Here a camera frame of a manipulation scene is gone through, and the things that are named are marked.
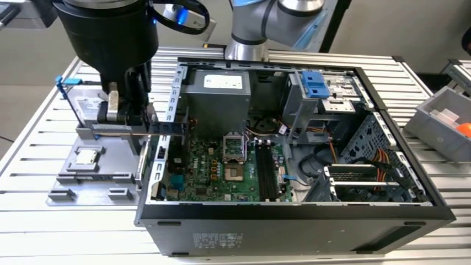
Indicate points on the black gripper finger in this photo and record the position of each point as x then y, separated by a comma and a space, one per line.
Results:
137, 96
113, 110

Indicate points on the RAM stick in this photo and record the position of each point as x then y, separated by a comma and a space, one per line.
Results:
95, 178
165, 128

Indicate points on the black RAM slot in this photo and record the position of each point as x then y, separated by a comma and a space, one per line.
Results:
270, 171
274, 171
259, 171
264, 171

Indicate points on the hard disk in blue carrier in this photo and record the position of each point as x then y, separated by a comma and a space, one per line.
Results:
84, 107

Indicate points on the grey parts rack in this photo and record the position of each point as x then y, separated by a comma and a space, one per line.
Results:
107, 154

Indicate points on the silver CPU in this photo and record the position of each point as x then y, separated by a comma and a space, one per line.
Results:
87, 156

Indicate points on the grey power supply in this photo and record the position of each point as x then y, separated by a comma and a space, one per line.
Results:
216, 110

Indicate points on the yellow black plug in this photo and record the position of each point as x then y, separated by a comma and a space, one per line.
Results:
206, 45

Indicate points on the CPU socket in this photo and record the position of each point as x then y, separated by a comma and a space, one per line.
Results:
234, 173

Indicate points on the green motherboard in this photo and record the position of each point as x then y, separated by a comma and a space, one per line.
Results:
235, 190

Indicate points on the grey metal drive cage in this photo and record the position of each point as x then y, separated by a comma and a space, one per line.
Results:
302, 110

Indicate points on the blue drive latch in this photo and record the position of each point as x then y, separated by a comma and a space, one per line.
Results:
314, 85

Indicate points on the black PC case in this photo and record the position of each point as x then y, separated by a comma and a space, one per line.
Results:
258, 237

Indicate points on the metal disk bay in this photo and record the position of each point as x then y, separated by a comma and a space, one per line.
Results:
367, 183

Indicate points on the grey plastic bin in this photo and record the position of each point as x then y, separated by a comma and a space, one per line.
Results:
438, 143

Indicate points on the white block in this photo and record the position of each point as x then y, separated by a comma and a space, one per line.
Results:
447, 114

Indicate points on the aluminium side table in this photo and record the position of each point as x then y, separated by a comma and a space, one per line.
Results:
459, 71

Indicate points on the orange ball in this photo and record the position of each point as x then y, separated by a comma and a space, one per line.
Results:
464, 129

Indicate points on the black rounded object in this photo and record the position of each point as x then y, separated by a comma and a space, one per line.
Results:
467, 41

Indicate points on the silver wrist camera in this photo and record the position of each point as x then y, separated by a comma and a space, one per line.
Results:
195, 23

